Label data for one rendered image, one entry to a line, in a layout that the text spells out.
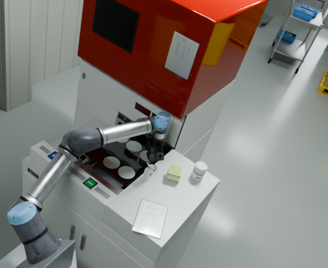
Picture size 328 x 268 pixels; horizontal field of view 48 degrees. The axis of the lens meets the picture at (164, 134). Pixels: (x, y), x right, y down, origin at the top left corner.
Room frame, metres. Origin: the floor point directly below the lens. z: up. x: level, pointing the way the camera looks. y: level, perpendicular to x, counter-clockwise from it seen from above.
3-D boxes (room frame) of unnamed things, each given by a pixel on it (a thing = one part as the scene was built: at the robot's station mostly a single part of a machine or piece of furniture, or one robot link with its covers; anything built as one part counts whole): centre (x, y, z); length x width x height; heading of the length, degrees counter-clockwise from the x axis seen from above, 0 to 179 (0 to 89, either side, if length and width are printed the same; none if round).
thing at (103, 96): (1.93, 0.29, 1.02); 0.81 x 0.03 x 0.40; 67
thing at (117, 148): (1.65, 0.20, 0.90); 0.34 x 0.34 x 0.01; 67
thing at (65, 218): (1.52, 0.17, 0.41); 0.96 x 0.64 x 0.82; 67
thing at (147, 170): (1.45, 0.02, 1.03); 0.06 x 0.04 x 0.13; 157
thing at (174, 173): (1.51, -0.12, 1.00); 0.07 x 0.07 x 0.07; 4
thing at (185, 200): (1.40, -0.12, 0.89); 0.62 x 0.35 x 0.14; 157
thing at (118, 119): (1.85, 0.13, 0.89); 0.44 x 0.02 x 0.10; 67
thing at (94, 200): (1.34, 0.40, 0.89); 0.55 x 0.09 x 0.14; 67
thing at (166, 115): (1.65, 0.03, 1.21); 0.09 x 0.08 x 0.11; 128
